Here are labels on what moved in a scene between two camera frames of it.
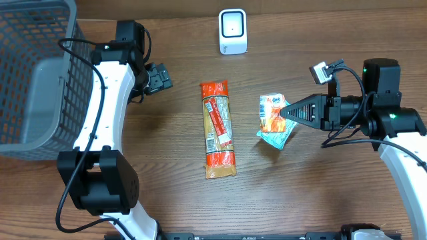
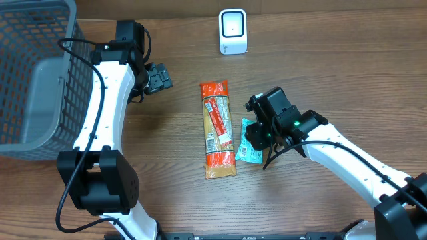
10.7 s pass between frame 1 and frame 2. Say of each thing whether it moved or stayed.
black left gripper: stayed
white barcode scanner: stayed
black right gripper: moved
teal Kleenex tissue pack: moved
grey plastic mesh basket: stayed
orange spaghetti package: stayed
